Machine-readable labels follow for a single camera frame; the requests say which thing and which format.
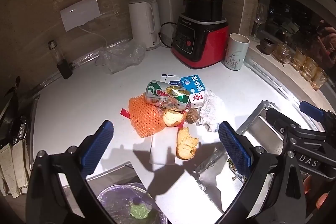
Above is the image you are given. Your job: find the red snack wrapper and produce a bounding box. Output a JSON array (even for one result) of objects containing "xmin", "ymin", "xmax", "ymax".
[{"xmin": 120, "ymin": 109, "xmax": 130, "ymax": 119}]

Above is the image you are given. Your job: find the white tissue paper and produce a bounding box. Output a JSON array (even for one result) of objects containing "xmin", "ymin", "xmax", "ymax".
[{"xmin": 197, "ymin": 88, "xmax": 223, "ymax": 132}]

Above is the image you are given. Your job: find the torn bread chunk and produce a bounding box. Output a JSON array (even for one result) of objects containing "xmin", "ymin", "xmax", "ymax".
[{"xmin": 176, "ymin": 127, "xmax": 199, "ymax": 160}]

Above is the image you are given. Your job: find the orange foam fruit net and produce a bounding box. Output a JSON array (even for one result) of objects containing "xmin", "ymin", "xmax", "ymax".
[{"xmin": 128, "ymin": 94, "xmax": 166, "ymax": 138}]

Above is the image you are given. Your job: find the brown taro root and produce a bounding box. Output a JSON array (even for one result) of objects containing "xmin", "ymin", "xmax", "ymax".
[{"xmin": 185, "ymin": 108, "xmax": 199, "ymax": 124}]

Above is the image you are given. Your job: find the white foam block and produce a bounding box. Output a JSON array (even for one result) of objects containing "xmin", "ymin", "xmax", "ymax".
[{"xmin": 149, "ymin": 127, "xmax": 178, "ymax": 165}]

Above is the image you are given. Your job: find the blue white milk carton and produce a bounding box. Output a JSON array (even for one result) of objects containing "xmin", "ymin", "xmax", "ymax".
[{"xmin": 181, "ymin": 75, "xmax": 206, "ymax": 109}]

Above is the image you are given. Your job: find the crushed green drink can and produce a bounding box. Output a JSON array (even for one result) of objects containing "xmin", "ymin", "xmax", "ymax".
[{"xmin": 145, "ymin": 80, "xmax": 190, "ymax": 112}]

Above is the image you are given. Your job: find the clear plastic bag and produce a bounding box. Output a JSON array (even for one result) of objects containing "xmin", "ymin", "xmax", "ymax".
[{"xmin": 95, "ymin": 40, "xmax": 146, "ymax": 74}]

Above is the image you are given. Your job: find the blue white wrapper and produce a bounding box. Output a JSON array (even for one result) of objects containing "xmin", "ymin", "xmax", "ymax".
[{"xmin": 160, "ymin": 73, "xmax": 182, "ymax": 86}]

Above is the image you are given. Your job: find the grey kitchen cabinet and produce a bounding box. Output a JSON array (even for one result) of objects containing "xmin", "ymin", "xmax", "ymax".
[{"xmin": 86, "ymin": 161, "xmax": 137, "ymax": 182}]

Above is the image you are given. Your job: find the trash bin with purple bag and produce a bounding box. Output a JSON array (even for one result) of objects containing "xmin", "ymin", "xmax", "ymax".
[{"xmin": 97, "ymin": 183, "xmax": 168, "ymax": 224}]

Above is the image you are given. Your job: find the person's right hand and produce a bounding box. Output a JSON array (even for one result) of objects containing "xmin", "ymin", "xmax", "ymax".
[{"xmin": 303, "ymin": 174, "xmax": 332, "ymax": 213}]

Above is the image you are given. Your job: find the stainless steel sink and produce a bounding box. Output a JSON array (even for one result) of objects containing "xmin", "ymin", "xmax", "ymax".
[{"xmin": 191, "ymin": 99, "xmax": 324, "ymax": 219}]

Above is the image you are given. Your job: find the amber glass cup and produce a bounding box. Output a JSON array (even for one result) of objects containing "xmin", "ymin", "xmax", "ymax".
[
  {"xmin": 290, "ymin": 47, "xmax": 307, "ymax": 71},
  {"xmin": 299, "ymin": 57, "xmax": 318, "ymax": 81},
  {"xmin": 310, "ymin": 68, "xmax": 328, "ymax": 91}
]

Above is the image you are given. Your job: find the glass teapot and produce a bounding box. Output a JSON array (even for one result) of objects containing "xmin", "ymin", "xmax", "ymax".
[{"xmin": 272, "ymin": 42, "xmax": 291, "ymax": 64}]

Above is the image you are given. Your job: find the glass sauce bottle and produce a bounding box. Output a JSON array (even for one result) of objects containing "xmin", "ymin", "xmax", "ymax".
[{"xmin": 48, "ymin": 40, "xmax": 72, "ymax": 80}]

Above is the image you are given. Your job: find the white ceramic cup with flowers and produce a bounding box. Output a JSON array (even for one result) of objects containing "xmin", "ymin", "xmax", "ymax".
[{"xmin": 224, "ymin": 34, "xmax": 249, "ymax": 71}]

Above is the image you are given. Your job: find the wine glass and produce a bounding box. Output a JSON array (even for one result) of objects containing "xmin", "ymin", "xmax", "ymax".
[{"xmin": 248, "ymin": 3, "xmax": 268, "ymax": 42}]

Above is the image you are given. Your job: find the red black blender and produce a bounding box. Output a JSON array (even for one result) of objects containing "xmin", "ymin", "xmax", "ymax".
[{"xmin": 172, "ymin": 0, "xmax": 229, "ymax": 69}]

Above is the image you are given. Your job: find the white electric kettle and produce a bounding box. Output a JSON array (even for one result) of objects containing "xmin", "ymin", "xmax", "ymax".
[{"xmin": 128, "ymin": 0, "xmax": 161, "ymax": 50}]

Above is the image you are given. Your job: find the white wall socket cover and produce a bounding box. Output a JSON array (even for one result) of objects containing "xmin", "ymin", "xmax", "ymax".
[{"xmin": 60, "ymin": 0, "xmax": 101, "ymax": 32}]

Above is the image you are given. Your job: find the black power cable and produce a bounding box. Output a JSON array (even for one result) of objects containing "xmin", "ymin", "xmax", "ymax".
[{"xmin": 159, "ymin": 21, "xmax": 178, "ymax": 47}]

